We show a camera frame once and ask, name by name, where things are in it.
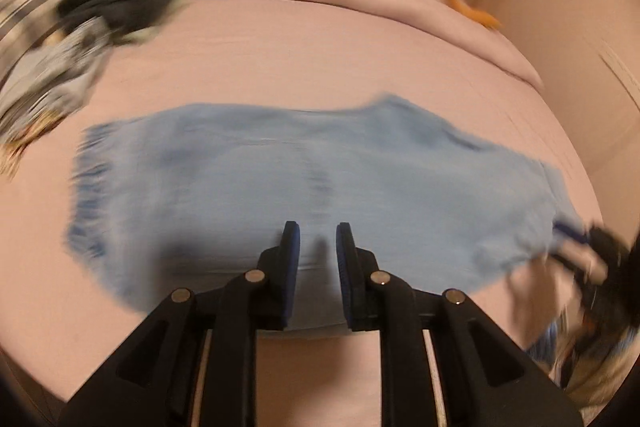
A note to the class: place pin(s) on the pink bed sheet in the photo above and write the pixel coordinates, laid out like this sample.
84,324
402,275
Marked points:
300,57

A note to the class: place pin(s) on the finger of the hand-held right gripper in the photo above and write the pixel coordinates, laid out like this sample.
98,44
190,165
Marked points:
572,233

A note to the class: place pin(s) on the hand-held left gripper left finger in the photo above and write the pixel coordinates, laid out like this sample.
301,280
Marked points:
291,252

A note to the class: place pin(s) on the printed patterned cloth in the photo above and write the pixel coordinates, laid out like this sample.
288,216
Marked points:
55,67

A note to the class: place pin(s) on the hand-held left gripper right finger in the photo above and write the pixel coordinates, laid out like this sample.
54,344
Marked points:
344,257

